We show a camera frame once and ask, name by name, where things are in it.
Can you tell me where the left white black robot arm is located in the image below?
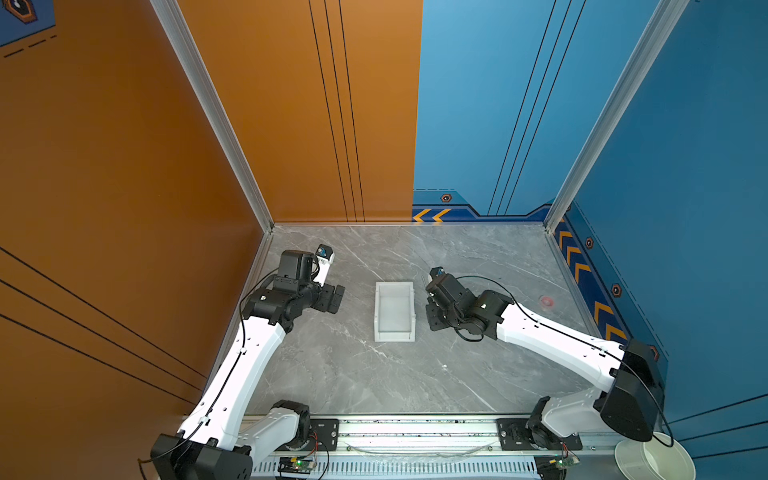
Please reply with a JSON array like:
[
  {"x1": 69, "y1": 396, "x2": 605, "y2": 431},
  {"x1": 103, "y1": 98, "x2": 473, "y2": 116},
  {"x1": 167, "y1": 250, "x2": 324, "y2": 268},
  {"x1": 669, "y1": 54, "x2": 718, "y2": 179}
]
[{"x1": 138, "y1": 244, "x2": 345, "y2": 479}]

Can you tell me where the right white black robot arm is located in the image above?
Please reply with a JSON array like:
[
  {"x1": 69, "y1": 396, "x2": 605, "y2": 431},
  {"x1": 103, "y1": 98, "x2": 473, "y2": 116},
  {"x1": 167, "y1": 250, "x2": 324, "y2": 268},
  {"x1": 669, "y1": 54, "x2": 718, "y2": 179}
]
[{"x1": 426, "y1": 267, "x2": 667, "y2": 450}]

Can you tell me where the white rectangular plastic bin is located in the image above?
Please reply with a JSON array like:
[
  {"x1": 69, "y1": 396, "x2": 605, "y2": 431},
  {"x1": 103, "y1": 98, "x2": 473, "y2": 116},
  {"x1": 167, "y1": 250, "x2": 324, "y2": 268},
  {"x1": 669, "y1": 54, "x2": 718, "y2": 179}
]
[{"x1": 374, "y1": 282, "x2": 416, "y2": 343}]

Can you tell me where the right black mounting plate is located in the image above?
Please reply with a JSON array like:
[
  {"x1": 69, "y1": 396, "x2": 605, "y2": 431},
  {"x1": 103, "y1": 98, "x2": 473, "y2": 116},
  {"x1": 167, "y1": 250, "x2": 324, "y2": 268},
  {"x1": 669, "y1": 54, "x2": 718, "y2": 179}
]
[{"x1": 496, "y1": 418, "x2": 583, "y2": 451}]

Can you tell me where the black mounting plate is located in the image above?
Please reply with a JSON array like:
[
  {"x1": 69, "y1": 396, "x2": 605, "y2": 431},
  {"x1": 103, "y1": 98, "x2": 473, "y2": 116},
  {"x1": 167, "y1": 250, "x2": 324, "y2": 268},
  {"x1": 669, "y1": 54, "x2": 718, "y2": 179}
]
[
  {"x1": 300, "y1": 417, "x2": 340, "y2": 452},
  {"x1": 496, "y1": 418, "x2": 583, "y2": 451}
]

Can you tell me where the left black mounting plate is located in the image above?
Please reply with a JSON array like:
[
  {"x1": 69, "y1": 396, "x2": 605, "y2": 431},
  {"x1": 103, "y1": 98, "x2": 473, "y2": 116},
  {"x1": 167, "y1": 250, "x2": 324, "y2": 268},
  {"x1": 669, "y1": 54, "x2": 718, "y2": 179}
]
[{"x1": 300, "y1": 417, "x2": 340, "y2": 452}]

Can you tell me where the left green circuit board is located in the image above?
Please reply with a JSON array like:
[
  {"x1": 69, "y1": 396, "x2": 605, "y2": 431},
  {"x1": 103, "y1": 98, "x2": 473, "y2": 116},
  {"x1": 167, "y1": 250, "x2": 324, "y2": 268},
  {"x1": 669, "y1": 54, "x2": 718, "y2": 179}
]
[{"x1": 276, "y1": 457, "x2": 320, "y2": 479}]

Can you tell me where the green circuit board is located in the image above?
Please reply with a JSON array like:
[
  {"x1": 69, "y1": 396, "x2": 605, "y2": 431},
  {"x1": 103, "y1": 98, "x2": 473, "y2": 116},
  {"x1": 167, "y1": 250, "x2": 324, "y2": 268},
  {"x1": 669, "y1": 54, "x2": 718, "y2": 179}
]
[
  {"x1": 276, "y1": 457, "x2": 320, "y2": 479},
  {"x1": 550, "y1": 456, "x2": 581, "y2": 470}
]

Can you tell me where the right green circuit board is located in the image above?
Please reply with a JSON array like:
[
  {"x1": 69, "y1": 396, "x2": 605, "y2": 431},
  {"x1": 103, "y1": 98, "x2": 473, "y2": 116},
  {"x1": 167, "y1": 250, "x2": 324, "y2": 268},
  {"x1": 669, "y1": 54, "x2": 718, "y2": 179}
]
[{"x1": 550, "y1": 456, "x2": 581, "y2": 470}]

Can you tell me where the white round bowl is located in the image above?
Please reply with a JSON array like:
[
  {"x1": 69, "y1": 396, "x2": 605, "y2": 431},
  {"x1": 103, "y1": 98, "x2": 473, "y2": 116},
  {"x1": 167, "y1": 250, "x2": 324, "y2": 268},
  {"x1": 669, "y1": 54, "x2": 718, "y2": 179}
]
[{"x1": 614, "y1": 433, "x2": 697, "y2": 480}]

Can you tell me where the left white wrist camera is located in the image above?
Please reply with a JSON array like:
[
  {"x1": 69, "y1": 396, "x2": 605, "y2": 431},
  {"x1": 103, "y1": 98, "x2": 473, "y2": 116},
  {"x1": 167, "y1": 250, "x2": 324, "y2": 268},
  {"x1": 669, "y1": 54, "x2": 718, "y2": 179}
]
[{"x1": 313, "y1": 244, "x2": 334, "y2": 286}]

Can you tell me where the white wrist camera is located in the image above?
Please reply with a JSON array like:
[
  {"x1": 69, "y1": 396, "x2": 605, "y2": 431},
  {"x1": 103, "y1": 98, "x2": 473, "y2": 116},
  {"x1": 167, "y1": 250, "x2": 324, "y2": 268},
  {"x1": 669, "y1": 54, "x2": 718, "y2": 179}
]
[
  {"x1": 429, "y1": 267, "x2": 446, "y2": 282},
  {"x1": 313, "y1": 244, "x2": 334, "y2": 286}
]

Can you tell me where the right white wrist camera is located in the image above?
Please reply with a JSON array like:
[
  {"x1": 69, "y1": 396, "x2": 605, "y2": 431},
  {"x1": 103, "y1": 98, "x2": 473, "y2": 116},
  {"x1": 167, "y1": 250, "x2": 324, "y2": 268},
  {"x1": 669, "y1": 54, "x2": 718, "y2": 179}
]
[{"x1": 429, "y1": 267, "x2": 446, "y2": 282}]

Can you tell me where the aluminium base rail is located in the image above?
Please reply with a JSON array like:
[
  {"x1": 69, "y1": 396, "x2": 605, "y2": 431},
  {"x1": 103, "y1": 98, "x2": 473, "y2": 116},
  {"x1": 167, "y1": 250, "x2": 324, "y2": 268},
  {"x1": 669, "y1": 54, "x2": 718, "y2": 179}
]
[{"x1": 252, "y1": 414, "x2": 622, "y2": 479}]

